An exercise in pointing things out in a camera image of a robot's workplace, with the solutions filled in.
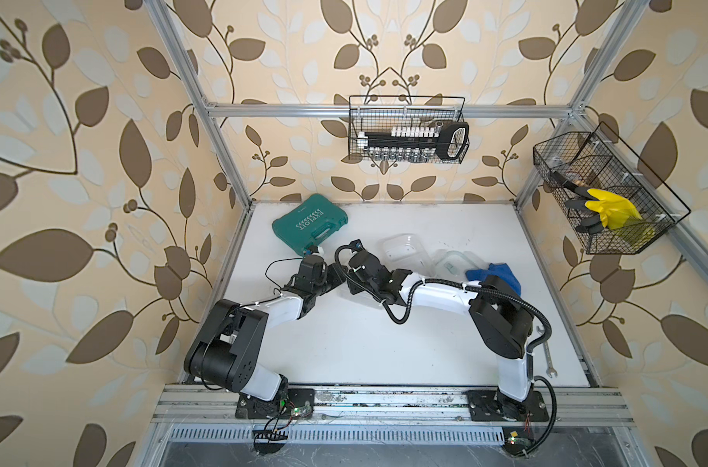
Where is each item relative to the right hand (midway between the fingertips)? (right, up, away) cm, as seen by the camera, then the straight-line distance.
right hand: (352, 275), depth 91 cm
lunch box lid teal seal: (+35, +2, +11) cm, 37 cm away
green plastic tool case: (-17, +18, +17) cm, 30 cm away
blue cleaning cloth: (+49, +1, +6) cm, 50 cm away
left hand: (-4, +2, 0) cm, 4 cm away
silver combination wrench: (+56, -25, -11) cm, 62 cm away
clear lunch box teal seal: (+18, +7, +14) cm, 24 cm away
